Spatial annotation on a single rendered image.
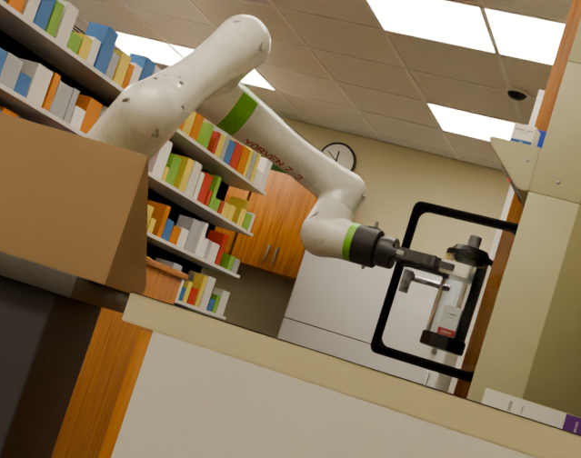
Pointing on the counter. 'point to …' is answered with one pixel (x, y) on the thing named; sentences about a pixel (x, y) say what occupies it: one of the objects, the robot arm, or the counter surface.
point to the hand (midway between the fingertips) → (462, 273)
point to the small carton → (525, 134)
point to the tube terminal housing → (551, 270)
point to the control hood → (517, 163)
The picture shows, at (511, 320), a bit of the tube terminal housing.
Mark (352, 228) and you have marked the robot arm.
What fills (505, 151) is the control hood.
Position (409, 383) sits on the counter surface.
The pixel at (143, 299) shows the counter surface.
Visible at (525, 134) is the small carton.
